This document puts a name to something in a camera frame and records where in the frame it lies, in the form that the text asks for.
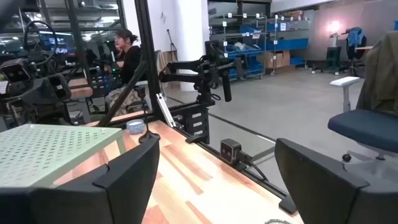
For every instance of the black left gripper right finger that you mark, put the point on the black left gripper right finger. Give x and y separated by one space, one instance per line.
326 193

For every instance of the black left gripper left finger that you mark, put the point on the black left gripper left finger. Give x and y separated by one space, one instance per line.
124 186

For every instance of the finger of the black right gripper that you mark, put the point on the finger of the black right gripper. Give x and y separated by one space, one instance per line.
227 88
240 67

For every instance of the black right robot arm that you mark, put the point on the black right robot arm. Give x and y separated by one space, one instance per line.
186 76

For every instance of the blue bin storage rack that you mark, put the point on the blue bin storage rack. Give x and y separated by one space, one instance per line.
245 49
289 43

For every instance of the cardboard box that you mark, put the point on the cardboard box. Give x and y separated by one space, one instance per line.
276 59

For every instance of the black tripod stand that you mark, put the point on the black tripod stand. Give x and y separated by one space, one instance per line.
171 46

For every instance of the person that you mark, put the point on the person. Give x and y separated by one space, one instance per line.
129 62

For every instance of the green perforated metal shelf riser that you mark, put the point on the green perforated metal shelf riser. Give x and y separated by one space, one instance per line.
46 149

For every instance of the office chair with blue jacket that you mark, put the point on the office chair with blue jacket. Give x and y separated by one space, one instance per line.
356 43

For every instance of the olive jacket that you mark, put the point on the olive jacket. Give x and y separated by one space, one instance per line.
382 71

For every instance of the black neighbouring robot rig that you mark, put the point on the black neighbouring robot rig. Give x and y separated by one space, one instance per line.
34 87

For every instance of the small black table camera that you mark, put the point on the small black table camera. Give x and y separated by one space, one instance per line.
229 151

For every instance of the black aluminium table frame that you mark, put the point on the black aluminium table frame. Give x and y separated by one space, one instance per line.
148 46

